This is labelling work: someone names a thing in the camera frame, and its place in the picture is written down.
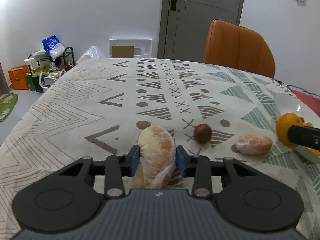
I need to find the large orange back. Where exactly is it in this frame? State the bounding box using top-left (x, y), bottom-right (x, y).
top-left (276, 113), bottom-right (304, 148)

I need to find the large orange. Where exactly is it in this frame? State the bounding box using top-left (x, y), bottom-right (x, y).
top-left (276, 113), bottom-right (304, 148)
top-left (310, 149), bottom-right (320, 156)

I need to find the large pomelo segment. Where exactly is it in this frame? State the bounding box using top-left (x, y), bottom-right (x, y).
top-left (131, 126), bottom-right (176, 190)

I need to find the small pomelo segment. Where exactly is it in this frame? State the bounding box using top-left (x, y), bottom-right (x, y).
top-left (235, 134), bottom-right (273, 155)

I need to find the large orange front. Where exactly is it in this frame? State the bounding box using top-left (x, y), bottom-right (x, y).
top-left (310, 149), bottom-right (320, 156)

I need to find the red orange cartoon mat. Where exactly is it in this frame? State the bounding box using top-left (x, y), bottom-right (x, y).
top-left (292, 89), bottom-right (320, 116)

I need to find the white ceramic plate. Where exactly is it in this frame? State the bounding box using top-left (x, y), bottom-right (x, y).
top-left (274, 93), bottom-right (319, 164)

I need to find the patterned white tablecloth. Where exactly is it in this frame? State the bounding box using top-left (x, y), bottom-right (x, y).
top-left (1, 59), bottom-right (319, 239)

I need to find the white bag with box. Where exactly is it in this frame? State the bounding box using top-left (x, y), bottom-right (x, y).
top-left (39, 69), bottom-right (66, 89)

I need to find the white plastic bag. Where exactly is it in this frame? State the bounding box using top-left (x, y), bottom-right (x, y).
top-left (76, 46), bottom-right (105, 64)

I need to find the orange leather chair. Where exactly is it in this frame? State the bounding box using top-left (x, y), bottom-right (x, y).
top-left (204, 19), bottom-right (276, 78)

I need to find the black metal rack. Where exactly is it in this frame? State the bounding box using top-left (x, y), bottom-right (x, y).
top-left (24, 46), bottom-right (75, 93)

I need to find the white foam packaging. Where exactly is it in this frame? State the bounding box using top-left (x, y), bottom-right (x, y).
top-left (109, 38), bottom-right (152, 59)

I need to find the green box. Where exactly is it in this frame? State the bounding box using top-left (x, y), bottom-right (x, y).
top-left (25, 73), bottom-right (36, 92)

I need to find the green floor mat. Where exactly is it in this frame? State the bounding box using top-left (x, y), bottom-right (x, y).
top-left (0, 93), bottom-right (18, 122)

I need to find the orange paper bag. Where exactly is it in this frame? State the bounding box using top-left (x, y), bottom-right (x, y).
top-left (8, 65), bottom-right (29, 90)

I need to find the blue white bag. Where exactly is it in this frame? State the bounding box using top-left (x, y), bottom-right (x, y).
top-left (42, 35), bottom-right (65, 59)

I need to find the grey door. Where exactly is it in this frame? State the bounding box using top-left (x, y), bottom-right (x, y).
top-left (157, 0), bottom-right (244, 62)

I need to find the black cable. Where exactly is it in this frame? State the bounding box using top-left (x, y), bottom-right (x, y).
top-left (271, 78), bottom-right (320, 98)

